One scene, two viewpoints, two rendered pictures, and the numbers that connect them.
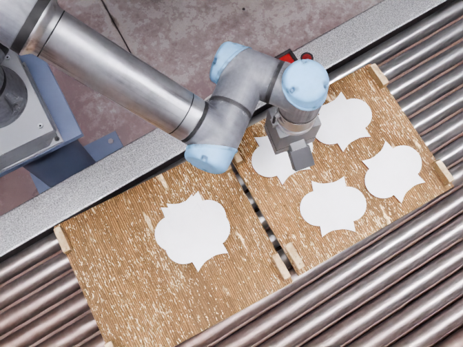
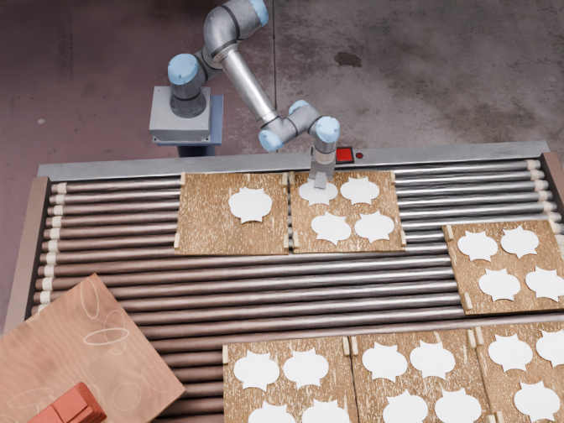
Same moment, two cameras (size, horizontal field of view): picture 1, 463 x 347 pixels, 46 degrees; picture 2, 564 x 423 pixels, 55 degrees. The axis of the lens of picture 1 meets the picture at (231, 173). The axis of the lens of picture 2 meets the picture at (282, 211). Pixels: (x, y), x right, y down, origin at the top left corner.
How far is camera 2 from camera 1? 1.02 m
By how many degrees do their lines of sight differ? 18
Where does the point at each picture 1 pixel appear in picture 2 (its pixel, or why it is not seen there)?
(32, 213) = (175, 164)
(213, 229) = (260, 207)
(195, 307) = (230, 241)
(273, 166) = (310, 195)
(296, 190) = (315, 212)
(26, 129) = (195, 123)
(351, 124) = (363, 194)
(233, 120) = (287, 128)
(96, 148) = not seen: hidden behind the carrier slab
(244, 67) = (305, 111)
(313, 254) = (307, 246)
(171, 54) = not seen: hidden behind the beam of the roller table
